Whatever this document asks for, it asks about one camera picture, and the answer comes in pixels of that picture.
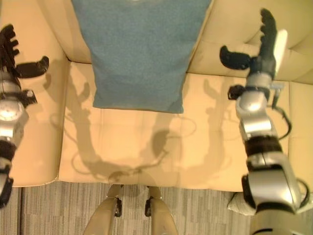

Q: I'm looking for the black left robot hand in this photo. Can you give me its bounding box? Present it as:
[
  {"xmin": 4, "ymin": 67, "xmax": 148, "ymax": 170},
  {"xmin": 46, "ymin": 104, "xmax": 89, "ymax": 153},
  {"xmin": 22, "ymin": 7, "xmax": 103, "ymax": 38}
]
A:
[{"xmin": 0, "ymin": 23, "xmax": 50, "ymax": 79}]

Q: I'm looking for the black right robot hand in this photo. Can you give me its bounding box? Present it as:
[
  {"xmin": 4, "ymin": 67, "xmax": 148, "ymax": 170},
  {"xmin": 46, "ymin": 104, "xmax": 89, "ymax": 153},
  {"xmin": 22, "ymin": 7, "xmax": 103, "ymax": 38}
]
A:
[{"xmin": 219, "ymin": 8, "xmax": 288, "ymax": 81}]

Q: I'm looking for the blue fabric cushion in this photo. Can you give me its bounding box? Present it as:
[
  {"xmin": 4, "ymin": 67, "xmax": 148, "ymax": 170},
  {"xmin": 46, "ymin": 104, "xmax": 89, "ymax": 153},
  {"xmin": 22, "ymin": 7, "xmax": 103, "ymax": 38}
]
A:
[{"xmin": 70, "ymin": 0, "xmax": 212, "ymax": 114}]

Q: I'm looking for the cream leather sofa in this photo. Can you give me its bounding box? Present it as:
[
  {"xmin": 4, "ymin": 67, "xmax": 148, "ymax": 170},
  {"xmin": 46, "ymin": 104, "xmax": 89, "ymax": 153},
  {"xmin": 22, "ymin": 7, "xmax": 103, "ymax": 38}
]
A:
[{"xmin": 0, "ymin": 0, "xmax": 313, "ymax": 193}]

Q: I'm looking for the silver right robot leg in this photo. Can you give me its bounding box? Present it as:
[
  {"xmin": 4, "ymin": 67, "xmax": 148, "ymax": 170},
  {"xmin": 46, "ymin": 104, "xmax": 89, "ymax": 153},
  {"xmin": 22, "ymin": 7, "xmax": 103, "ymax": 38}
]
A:
[{"xmin": 144, "ymin": 186, "xmax": 179, "ymax": 235}]

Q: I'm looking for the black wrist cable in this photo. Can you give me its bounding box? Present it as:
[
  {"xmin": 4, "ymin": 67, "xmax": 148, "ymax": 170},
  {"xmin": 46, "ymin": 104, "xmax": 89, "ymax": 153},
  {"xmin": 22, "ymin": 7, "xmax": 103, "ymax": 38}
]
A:
[{"xmin": 271, "ymin": 105, "xmax": 292, "ymax": 141}]

